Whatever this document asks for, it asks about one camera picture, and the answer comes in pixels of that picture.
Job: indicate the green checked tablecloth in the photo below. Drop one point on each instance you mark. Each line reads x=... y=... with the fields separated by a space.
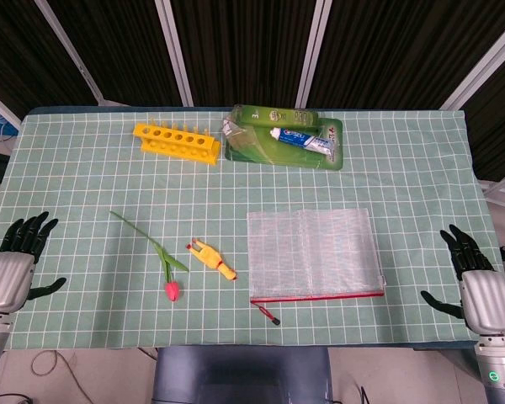
x=109 y=189

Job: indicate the yellow test tube rack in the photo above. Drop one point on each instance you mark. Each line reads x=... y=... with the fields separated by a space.
x=181 y=143

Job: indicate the artificial pink tulip flower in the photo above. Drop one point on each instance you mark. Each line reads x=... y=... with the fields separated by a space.
x=172 y=290

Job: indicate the green blister pack card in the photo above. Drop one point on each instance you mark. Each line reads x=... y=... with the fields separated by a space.
x=290 y=153

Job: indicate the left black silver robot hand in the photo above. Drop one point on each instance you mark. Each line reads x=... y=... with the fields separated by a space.
x=8 y=282

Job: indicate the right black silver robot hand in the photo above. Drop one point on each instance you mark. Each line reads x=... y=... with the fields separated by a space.
x=486 y=301

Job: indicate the crumpled clear plastic wrapper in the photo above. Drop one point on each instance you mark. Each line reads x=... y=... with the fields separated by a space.
x=235 y=132

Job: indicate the yellow rubber chicken toy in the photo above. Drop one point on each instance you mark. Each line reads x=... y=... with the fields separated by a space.
x=208 y=254

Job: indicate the grey-blue robot torso base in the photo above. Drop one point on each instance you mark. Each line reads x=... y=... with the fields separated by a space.
x=240 y=374

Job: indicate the clear mesh zipper pouch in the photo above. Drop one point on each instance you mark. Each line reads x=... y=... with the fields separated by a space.
x=315 y=252

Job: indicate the white blue toothpaste tube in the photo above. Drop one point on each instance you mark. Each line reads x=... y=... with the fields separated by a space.
x=303 y=139

